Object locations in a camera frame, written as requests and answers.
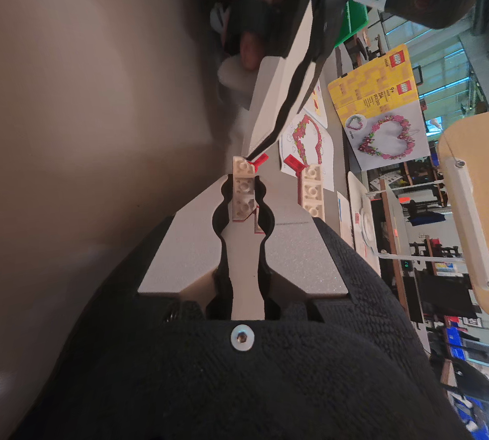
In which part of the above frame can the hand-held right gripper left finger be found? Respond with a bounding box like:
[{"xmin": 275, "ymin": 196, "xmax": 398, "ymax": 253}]
[{"xmin": 138, "ymin": 175, "xmax": 234, "ymax": 315}]

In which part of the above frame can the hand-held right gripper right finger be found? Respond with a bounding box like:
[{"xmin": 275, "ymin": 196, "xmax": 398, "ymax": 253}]
[{"xmin": 254, "ymin": 177, "xmax": 349, "ymax": 300}]

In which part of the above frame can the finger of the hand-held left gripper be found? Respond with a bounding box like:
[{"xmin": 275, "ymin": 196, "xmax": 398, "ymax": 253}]
[
  {"xmin": 298, "ymin": 54, "xmax": 328, "ymax": 105},
  {"xmin": 244, "ymin": 0, "xmax": 325, "ymax": 162}
]

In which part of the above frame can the green plastic bin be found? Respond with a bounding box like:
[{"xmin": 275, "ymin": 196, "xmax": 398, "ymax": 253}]
[{"xmin": 334, "ymin": 0, "xmax": 369, "ymax": 48}]

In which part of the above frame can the red and white lego assembly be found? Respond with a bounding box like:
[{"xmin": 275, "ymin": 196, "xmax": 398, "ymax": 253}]
[{"xmin": 231, "ymin": 155, "xmax": 326, "ymax": 235}]

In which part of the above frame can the yellow lego set box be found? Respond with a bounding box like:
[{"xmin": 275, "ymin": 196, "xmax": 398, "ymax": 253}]
[{"xmin": 327, "ymin": 44, "xmax": 431, "ymax": 171}]

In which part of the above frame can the lego instruction booklet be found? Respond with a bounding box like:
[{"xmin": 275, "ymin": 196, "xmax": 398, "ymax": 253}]
[{"xmin": 280, "ymin": 79, "xmax": 335, "ymax": 192}]

